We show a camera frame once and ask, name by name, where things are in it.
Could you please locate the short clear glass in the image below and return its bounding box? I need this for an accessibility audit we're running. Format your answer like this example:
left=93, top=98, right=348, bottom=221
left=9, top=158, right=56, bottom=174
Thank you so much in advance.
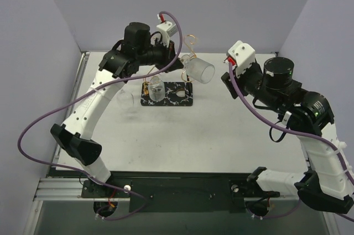
left=180, top=54, right=215, bottom=84
left=148, top=76, right=165, bottom=102

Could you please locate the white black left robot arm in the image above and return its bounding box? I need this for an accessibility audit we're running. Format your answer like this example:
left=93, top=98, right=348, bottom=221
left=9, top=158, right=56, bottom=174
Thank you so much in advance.
left=50, top=21, right=183, bottom=197

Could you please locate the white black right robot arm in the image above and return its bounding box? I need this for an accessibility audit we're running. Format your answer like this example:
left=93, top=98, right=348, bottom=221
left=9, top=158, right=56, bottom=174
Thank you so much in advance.
left=221, top=57, right=353, bottom=215

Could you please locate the gold wine glass rack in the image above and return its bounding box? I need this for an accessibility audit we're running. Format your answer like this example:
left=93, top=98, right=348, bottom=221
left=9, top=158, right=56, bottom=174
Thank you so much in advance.
left=140, top=32, right=193, bottom=106

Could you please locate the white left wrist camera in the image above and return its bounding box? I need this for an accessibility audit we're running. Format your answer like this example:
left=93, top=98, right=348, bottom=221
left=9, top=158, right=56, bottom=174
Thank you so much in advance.
left=156, top=14, right=178, bottom=47

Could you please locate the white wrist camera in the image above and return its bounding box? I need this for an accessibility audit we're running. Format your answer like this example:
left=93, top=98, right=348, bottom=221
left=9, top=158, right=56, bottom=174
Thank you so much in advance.
left=224, top=40, right=256, bottom=78
left=156, top=14, right=178, bottom=47

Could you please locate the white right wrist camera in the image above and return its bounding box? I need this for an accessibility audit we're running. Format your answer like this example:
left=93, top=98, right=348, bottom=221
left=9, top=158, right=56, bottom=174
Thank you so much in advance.
left=224, top=40, right=256, bottom=78

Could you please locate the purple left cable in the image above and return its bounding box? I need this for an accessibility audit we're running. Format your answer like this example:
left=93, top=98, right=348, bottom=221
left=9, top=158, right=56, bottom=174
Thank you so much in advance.
left=18, top=11, right=183, bottom=221

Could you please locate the purple cable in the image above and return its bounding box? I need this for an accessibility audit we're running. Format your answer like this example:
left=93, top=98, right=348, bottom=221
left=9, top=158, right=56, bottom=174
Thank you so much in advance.
left=18, top=11, right=183, bottom=221
left=228, top=62, right=354, bottom=221

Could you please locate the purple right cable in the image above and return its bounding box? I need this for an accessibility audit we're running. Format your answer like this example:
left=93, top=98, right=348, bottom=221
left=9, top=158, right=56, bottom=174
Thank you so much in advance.
left=228, top=62, right=354, bottom=221

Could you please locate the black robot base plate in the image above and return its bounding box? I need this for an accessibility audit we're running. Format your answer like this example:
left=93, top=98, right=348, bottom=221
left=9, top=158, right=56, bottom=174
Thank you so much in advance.
left=81, top=172, right=280, bottom=213

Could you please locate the aluminium table frame rail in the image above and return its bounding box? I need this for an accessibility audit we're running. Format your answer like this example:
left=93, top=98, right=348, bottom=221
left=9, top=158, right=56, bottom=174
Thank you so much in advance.
left=34, top=178, right=82, bottom=201

